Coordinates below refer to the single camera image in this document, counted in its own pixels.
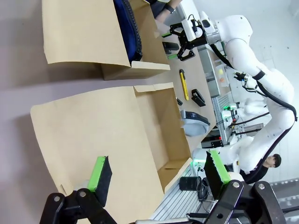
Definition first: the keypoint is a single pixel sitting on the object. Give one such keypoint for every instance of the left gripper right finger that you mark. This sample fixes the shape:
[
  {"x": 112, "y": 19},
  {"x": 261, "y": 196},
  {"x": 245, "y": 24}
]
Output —
[{"x": 216, "y": 172}]

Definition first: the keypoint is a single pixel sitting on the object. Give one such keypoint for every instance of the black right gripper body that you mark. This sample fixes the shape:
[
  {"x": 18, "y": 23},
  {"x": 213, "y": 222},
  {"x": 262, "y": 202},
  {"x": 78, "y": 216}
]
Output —
[{"x": 198, "y": 42}]

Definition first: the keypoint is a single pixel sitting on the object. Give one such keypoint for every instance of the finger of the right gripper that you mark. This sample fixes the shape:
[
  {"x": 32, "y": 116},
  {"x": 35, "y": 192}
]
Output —
[
  {"x": 187, "y": 52},
  {"x": 176, "y": 27}
]

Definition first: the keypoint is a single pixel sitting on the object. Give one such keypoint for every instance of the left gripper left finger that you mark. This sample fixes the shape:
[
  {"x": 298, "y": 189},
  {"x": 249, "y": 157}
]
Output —
[{"x": 99, "y": 177}]

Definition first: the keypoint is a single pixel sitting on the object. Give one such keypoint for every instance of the black stapler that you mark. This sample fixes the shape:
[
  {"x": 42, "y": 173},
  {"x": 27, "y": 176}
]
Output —
[{"x": 198, "y": 98}]

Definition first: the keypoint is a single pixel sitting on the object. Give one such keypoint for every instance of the aluminium profile robot base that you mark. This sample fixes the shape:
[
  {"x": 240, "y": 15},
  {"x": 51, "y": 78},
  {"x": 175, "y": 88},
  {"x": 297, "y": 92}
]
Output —
[{"x": 177, "y": 200}]

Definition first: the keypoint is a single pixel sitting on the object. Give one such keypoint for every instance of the person's forearm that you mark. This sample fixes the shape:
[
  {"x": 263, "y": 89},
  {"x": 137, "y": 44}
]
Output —
[{"x": 176, "y": 3}]

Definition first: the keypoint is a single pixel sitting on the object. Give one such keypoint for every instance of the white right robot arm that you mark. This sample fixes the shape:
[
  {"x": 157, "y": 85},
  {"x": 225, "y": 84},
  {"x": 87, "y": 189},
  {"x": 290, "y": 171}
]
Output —
[{"x": 240, "y": 53}]

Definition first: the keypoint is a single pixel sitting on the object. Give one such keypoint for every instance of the open empty-flap cardboard box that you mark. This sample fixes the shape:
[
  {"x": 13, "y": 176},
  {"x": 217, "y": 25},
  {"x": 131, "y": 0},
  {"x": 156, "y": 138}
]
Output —
[{"x": 93, "y": 130}]

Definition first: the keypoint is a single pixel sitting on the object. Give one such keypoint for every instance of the cardboard box holding blue bag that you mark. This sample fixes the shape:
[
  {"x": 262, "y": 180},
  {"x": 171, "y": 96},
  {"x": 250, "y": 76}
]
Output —
[{"x": 81, "y": 30}]

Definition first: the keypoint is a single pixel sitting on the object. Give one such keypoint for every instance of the person's hand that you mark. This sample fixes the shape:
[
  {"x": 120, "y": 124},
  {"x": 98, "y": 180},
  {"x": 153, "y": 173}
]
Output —
[{"x": 161, "y": 19}]

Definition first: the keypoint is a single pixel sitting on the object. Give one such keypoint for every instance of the flat black rectangular case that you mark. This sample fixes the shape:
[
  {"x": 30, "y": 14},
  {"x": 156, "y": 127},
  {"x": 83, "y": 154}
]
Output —
[{"x": 170, "y": 46}]

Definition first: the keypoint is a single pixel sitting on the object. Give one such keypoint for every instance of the black wristwatch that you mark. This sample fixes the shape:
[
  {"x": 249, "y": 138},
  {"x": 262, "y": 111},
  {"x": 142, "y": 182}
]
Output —
[{"x": 171, "y": 9}]

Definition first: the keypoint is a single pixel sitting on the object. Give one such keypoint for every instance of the person in cream sweater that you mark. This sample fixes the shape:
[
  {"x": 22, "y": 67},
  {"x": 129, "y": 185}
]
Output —
[{"x": 158, "y": 8}]

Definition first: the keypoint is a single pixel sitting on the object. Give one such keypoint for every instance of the yellow utility knife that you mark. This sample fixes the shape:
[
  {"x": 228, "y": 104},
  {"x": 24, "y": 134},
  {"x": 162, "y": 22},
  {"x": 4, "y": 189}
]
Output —
[{"x": 184, "y": 85}]

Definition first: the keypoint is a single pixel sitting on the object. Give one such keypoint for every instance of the yellow ball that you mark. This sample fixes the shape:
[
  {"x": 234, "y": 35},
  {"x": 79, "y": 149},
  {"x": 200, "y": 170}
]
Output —
[{"x": 219, "y": 71}]

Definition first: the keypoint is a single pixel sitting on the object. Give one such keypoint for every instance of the dark blue zippered bag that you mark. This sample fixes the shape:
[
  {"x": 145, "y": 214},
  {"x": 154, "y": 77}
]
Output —
[{"x": 127, "y": 25}]

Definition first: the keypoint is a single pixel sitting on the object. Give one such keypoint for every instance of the small black clip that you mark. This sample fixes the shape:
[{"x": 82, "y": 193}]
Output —
[{"x": 179, "y": 102}]

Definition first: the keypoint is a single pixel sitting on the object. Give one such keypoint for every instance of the black-haired bystander in black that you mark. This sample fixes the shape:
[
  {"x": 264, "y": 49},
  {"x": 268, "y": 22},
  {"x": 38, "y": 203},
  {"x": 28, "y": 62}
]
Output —
[{"x": 273, "y": 161}]

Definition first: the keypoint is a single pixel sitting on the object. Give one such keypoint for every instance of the background white robot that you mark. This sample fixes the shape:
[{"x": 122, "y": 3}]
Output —
[{"x": 253, "y": 106}]

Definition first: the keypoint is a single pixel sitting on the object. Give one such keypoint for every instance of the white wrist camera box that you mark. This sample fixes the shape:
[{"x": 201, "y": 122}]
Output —
[{"x": 189, "y": 29}]

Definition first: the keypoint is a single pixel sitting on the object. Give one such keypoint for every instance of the aluminium frame stand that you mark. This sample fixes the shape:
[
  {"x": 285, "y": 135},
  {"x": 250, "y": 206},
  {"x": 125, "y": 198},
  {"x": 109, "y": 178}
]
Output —
[{"x": 223, "y": 121}]

